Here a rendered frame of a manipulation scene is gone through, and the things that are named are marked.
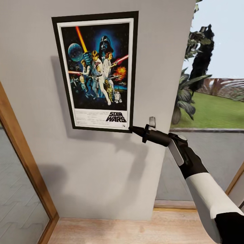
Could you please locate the poster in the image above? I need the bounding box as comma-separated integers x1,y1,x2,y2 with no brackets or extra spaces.
52,11,139,134

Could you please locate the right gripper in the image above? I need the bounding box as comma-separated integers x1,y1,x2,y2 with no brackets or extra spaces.
129,124,163,144

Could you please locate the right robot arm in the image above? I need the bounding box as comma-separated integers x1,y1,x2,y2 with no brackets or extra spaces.
129,116,244,244

